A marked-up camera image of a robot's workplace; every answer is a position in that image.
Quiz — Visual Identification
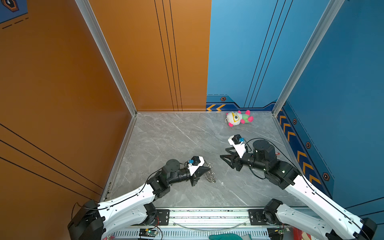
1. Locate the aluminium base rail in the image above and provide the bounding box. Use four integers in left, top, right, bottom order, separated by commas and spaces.
78, 206, 331, 240

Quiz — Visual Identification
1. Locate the aluminium corner post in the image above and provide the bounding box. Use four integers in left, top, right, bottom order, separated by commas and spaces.
272, 0, 345, 117
75, 0, 137, 117

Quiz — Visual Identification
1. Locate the white pink plush toy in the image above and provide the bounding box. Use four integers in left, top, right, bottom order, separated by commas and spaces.
226, 110, 254, 127

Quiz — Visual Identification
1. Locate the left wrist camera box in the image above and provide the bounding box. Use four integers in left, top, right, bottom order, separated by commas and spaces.
187, 156, 205, 176

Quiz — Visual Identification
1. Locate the aluminium corner post right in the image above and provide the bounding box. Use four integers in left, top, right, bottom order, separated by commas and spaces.
272, 0, 345, 117

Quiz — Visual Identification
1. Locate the small green circuit board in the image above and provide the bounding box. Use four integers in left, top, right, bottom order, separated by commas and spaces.
138, 229, 159, 240

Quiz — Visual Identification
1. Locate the aluminium corner post left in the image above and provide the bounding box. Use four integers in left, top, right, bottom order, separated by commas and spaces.
75, 0, 137, 117

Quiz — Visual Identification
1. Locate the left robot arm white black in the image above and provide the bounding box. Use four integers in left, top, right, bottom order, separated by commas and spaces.
68, 156, 211, 240

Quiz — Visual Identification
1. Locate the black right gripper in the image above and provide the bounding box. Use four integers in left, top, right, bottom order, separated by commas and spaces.
218, 146, 268, 173

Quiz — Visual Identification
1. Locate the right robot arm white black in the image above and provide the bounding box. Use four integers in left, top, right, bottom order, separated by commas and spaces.
220, 135, 377, 240

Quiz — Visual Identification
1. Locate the metal key holder with rings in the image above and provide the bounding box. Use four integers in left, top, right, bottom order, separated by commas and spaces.
204, 163, 216, 184

